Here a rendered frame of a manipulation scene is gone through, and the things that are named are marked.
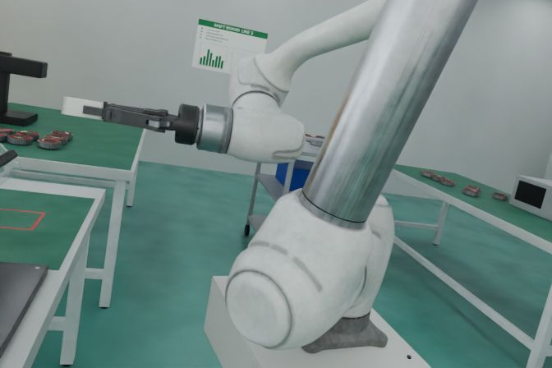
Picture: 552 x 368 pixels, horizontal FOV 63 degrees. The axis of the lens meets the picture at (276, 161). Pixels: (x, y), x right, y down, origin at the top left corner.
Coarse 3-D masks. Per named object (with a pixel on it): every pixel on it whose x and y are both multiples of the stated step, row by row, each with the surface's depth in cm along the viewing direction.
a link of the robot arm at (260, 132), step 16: (240, 96) 92; (256, 96) 90; (272, 96) 93; (240, 112) 86; (256, 112) 86; (272, 112) 87; (240, 128) 84; (256, 128) 84; (272, 128) 85; (288, 128) 86; (304, 128) 89; (240, 144) 84; (256, 144) 84; (272, 144) 85; (288, 144) 86; (304, 144) 89; (256, 160) 87; (272, 160) 88; (288, 160) 89
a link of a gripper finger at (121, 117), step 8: (112, 112) 78; (120, 112) 78; (128, 112) 78; (104, 120) 79; (112, 120) 79; (120, 120) 79; (128, 120) 79; (136, 120) 79; (144, 120) 79; (152, 120) 78; (160, 120) 79; (144, 128) 79; (152, 128) 79
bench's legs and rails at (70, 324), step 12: (84, 252) 179; (84, 264) 180; (72, 276) 179; (84, 276) 183; (72, 288) 180; (72, 300) 181; (72, 312) 182; (60, 324) 183; (72, 324) 183; (72, 336) 184; (72, 348) 185; (60, 360) 185; (72, 360) 186
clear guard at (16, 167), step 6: (0, 144) 96; (0, 150) 94; (6, 150) 97; (12, 162) 96; (0, 168) 89; (6, 168) 91; (12, 168) 94; (18, 168) 96; (0, 174) 88; (6, 174) 90; (12, 174) 92; (0, 180) 86; (6, 180) 88
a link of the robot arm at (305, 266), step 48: (432, 0) 51; (384, 48) 54; (432, 48) 52; (384, 96) 54; (336, 144) 58; (384, 144) 56; (336, 192) 59; (288, 240) 60; (336, 240) 59; (240, 288) 59; (288, 288) 56; (336, 288) 59; (288, 336) 57
